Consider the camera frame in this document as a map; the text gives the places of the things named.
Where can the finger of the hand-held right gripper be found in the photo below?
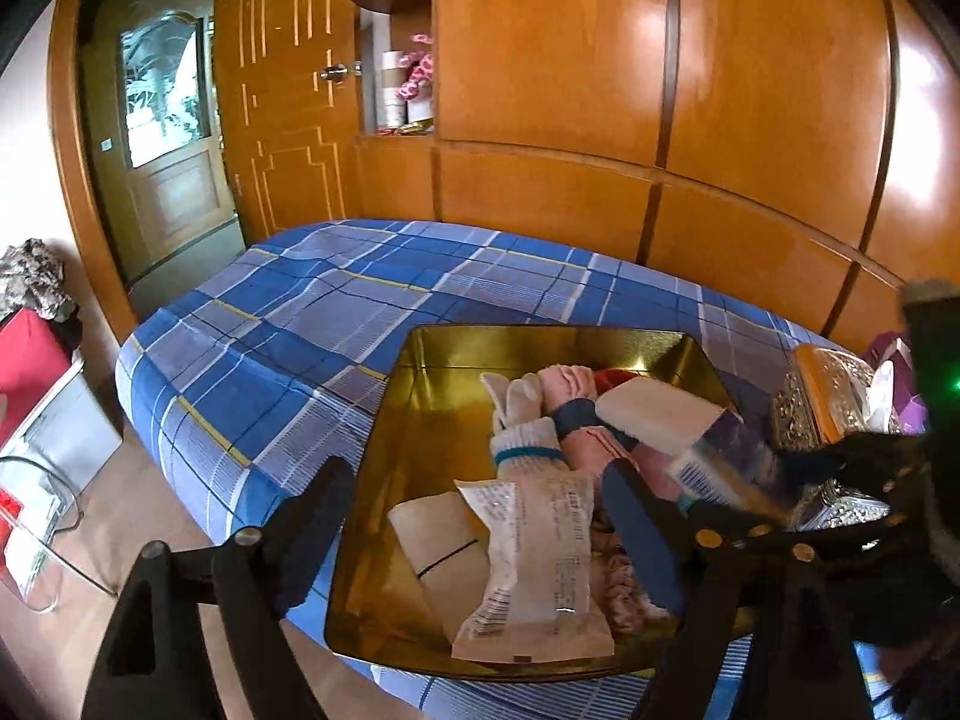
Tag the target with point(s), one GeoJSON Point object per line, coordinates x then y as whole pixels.
{"type": "Point", "coordinates": [862, 457]}
{"type": "Point", "coordinates": [847, 531]}

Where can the red box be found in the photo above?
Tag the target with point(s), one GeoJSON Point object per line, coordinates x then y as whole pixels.
{"type": "Point", "coordinates": [26, 367]}

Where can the wooden door with gold lines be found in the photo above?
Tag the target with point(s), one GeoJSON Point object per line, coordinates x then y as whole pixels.
{"type": "Point", "coordinates": [289, 105]}

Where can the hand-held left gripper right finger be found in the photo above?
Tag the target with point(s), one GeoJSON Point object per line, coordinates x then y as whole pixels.
{"type": "Point", "coordinates": [645, 540]}

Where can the clear acrylic stand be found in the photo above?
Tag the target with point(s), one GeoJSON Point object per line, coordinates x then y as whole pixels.
{"type": "Point", "coordinates": [37, 540]}

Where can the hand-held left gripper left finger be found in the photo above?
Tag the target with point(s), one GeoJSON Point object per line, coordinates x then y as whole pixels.
{"type": "Point", "coordinates": [315, 540]}

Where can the camouflage cloth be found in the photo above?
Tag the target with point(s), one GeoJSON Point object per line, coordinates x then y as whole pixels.
{"type": "Point", "coordinates": [34, 277]}

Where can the pink cloth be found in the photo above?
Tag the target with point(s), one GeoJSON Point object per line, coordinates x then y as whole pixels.
{"type": "Point", "coordinates": [654, 476]}

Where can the white cylinder container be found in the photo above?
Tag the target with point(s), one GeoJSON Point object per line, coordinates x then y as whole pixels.
{"type": "Point", "coordinates": [391, 90]}

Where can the beige cloth roll with scrunchie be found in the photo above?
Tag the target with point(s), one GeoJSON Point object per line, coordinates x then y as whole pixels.
{"type": "Point", "coordinates": [622, 592]}

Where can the pink cloth roll navy band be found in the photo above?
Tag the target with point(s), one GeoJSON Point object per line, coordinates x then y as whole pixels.
{"type": "Point", "coordinates": [574, 409]}

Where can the pink artificial flowers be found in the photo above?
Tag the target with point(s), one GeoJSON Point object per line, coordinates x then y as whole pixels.
{"type": "Point", "coordinates": [418, 75]}

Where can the wooden wardrobe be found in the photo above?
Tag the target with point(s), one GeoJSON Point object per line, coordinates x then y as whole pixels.
{"type": "Point", "coordinates": [712, 75]}

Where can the glass-paned wooden door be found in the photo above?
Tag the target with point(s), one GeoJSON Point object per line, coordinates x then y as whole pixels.
{"type": "Point", "coordinates": [165, 142]}

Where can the clear plastic packet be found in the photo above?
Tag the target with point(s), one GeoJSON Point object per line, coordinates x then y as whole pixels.
{"type": "Point", "coordinates": [532, 570]}

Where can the purple cardboard tissue box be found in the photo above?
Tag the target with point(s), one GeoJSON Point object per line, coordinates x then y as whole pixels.
{"type": "Point", "coordinates": [896, 360]}

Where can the red lace cloth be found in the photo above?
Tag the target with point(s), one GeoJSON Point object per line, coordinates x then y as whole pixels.
{"type": "Point", "coordinates": [616, 377]}

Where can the gold metal tray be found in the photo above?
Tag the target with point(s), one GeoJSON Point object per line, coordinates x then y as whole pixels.
{"type": "Point", "coordinates": [442, 405]}

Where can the blue plaid bed sheet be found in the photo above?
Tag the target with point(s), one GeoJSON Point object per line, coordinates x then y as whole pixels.
{"type": "Point", "coordinates": [300, 330]}

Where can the ornate gold tissue box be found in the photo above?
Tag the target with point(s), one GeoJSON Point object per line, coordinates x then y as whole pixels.
{"type": "Point", "coordinates": [829, 397]}

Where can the white storage box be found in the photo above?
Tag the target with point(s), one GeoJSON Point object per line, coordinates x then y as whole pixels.
{"type": "Point", "coordinates": [67, 427]}

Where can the white sock roll teal band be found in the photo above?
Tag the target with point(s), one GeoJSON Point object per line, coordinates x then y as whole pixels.
{"type": "Point", "coordinates": [525, 435]}

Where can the white tissue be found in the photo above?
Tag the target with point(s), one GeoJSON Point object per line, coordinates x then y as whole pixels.
{"type": "Point", "coordinates": [879, 397]}

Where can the blue and white packet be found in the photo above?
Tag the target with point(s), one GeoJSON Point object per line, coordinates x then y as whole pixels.
{"type": "Point", "coordinates": [731, 472]}

